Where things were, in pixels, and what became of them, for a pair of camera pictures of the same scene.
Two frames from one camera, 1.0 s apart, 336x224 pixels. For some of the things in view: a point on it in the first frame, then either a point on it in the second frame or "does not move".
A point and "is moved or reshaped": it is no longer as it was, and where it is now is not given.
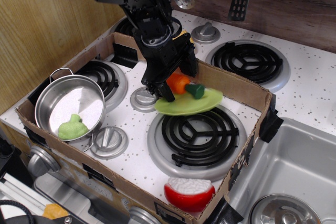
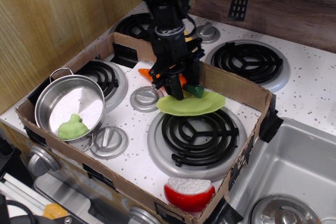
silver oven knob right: (138, 215) does not move
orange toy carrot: (179, 84) is moved or reshaped
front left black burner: (112, 80) does not move
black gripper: (163, 55) → (174, 53)
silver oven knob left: (41, 162) does not move
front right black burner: (208, 146) does not move
